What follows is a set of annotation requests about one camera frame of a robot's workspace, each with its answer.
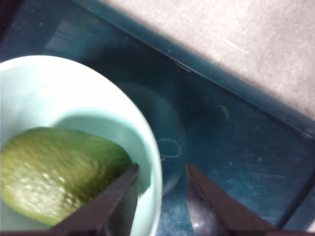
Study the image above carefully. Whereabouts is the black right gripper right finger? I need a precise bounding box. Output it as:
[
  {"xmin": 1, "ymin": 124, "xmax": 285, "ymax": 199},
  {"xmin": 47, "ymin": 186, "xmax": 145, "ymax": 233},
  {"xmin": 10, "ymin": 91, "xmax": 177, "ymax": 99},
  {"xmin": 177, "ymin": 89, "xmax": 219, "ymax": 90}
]
[{"xmin": 185, "ymin": 162, "xmax": 281, "ymax": 236}]

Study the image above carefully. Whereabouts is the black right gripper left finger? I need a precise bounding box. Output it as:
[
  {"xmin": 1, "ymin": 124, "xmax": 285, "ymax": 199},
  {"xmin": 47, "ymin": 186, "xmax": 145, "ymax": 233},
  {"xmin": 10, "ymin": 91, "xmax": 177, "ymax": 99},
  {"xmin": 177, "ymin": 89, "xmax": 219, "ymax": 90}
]
[{"xmin": 49, "ymin": 163, "xmax": 140, "ymax": 236}]

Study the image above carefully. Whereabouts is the green avocado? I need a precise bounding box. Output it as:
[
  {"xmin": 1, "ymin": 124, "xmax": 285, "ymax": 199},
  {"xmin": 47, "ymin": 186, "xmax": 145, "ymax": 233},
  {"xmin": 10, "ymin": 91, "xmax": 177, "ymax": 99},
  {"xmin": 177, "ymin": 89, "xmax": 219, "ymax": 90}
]
[{"xmin": 0, "ymin": 126, "xmax": 135, "ymax": 227}]

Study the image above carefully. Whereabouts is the teal ceramic bowl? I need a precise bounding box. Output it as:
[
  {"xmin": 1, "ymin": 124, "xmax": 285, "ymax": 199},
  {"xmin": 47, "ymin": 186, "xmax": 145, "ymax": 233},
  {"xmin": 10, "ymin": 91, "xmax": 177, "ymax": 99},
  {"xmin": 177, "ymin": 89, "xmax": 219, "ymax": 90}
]
[{"xmin": 0, "ymin": 55, "xmax": 163, "ymax": 236}]

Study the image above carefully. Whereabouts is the black glossy tray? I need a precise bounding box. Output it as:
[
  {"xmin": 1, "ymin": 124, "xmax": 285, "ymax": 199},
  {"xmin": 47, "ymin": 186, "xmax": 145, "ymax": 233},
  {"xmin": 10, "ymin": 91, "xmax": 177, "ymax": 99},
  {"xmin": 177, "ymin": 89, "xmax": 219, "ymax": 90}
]
[{"xmin": 0, "ymin": 0, "xmax": 315, "ymax": 236}]

